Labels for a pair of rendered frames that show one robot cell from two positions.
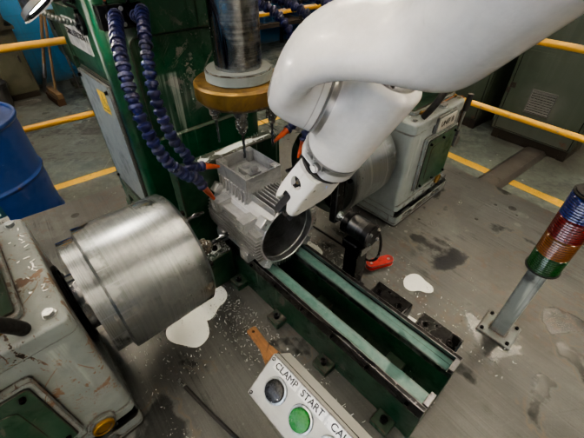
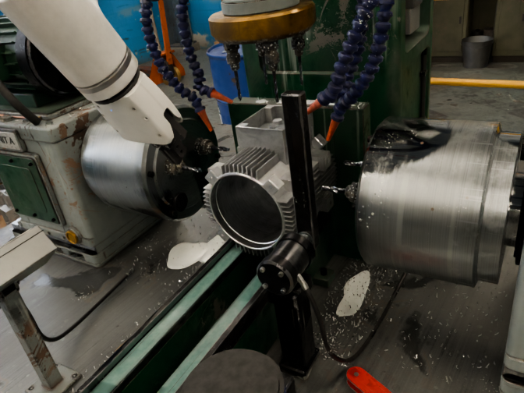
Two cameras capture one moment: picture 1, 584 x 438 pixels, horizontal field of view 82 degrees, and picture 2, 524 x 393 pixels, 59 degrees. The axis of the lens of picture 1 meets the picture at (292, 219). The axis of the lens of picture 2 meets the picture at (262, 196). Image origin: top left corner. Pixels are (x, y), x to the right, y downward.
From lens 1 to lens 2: 0.84 m
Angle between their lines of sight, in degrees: 63
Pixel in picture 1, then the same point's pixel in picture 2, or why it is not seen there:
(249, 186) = (240, 136)
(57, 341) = (47, 143)
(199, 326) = (190, 258)
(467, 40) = not seen: outside the picture
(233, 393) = (124, 307)
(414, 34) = not seen: outside the picture
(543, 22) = not seen: outside the picture
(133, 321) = (90, 171)
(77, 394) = (61, 195)
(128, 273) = (101, 136)
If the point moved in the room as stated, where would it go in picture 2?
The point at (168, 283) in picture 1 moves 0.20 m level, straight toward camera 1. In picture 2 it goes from (113, 161) to (13, 206)
